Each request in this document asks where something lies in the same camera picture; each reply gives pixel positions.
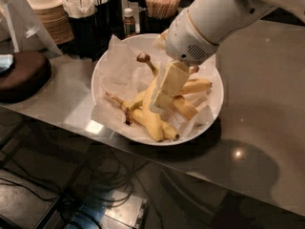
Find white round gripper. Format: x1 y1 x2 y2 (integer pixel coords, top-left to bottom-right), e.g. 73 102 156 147
150 9 218 114

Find curved yellow banana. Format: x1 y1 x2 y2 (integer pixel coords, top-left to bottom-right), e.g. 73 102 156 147
136 52 177 142

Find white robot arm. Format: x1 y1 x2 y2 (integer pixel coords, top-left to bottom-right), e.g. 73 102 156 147
165 0 305 66

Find short yellow banana behind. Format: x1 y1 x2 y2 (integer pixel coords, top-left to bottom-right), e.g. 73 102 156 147
173 65 199 120

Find white round bowl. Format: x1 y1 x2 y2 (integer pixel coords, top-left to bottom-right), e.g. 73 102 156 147
91 32 224 147

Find lower left yellow banana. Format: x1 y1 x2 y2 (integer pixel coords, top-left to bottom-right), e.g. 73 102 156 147
107 93 179 140

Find white paper liner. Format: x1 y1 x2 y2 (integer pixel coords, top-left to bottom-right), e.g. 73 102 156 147
91 34 216 139

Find small brown glass bottle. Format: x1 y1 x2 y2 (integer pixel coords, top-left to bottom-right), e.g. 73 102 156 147
123 8 136 37

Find black cup with stirrers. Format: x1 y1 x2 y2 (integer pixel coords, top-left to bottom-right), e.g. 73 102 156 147
144 0 180 33

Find black cup with cutlery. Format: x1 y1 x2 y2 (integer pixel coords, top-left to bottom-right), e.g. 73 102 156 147
96 0 124 40

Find black cup with sachets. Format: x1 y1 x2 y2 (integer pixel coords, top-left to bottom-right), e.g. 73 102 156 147
63 0 99 59

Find dark brown round pad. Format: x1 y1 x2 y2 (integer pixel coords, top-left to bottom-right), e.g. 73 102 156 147
0 51 51 103

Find stack of paper bowls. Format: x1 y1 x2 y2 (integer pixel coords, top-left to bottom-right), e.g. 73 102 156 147
27 0 74 45

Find clear plastic stand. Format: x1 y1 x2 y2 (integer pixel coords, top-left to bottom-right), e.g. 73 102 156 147
0 0 61 55

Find black floor cables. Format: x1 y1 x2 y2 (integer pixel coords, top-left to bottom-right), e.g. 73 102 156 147
0 143 166 229

